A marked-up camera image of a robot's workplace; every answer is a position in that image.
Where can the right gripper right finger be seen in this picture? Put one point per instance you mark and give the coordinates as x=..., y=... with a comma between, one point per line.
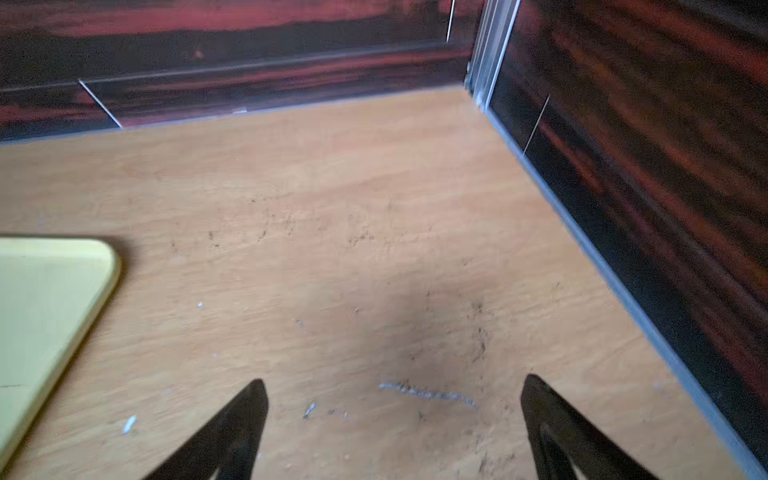
x=564, y=442

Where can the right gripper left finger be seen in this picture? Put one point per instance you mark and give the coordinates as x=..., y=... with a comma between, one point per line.
x=226, y=447

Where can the yellow plastic tray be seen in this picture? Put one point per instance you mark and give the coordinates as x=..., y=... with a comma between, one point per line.
x=52, y=291

